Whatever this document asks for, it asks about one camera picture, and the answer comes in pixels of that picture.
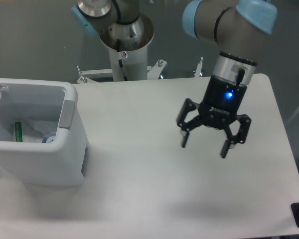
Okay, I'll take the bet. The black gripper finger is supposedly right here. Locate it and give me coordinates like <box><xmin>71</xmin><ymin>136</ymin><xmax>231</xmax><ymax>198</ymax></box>
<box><xmin>176</xmin><ymin>98</ymin><xmax>202</xmax><ymax>149</ymax></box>
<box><xmin>220</xmin><ymin>115</ymin><xmax>252</xmax><ymax>158</ymax></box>

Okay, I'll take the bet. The white open trash can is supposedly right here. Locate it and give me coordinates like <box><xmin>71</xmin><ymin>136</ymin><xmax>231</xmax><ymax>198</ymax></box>
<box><xmin>0</xmin><ymin>78</ymin><xmax>88</xmax><ymax>186</ymax></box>

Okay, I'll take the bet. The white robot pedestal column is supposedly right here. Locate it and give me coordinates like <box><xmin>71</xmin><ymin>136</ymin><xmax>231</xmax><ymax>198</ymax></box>
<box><xmin>108</xmin><ymin>47</ymin><xmax>148</xmax><ymax>82</ymax></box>

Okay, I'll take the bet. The black pedestal cable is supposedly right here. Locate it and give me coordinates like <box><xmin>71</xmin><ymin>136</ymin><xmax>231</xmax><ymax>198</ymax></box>
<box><xmin>116</xmin><ymin>39</ymin><xmax>129</xmax><ymax>82</ymax></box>

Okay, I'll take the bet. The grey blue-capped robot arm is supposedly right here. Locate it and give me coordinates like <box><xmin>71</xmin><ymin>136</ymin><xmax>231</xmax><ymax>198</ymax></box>
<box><xmin>71</xmin><ymin>0</ymin><xmax>277</xmax><ymax>158</ymax></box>

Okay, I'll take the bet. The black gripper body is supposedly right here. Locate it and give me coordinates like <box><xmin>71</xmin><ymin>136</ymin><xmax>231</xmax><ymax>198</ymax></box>
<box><xmin>198</xmin><ymin>75</ymin><xmax>247</xmax><ymax>129</ymax></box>

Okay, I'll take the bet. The white plastic wrapper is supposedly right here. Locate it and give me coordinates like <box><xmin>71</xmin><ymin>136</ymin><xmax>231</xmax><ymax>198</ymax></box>
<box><xmin>11</xmin><ymin>119</ymin><xmax>58</xmax><ymax>143</ymax></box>

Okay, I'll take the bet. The clear plastic water bottle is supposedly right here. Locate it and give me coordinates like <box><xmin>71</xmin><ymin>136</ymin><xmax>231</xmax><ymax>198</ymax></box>
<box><xmin>42</xmin><ymin>132</ymin><xmax>56</xmax><ymax>143</ymax></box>

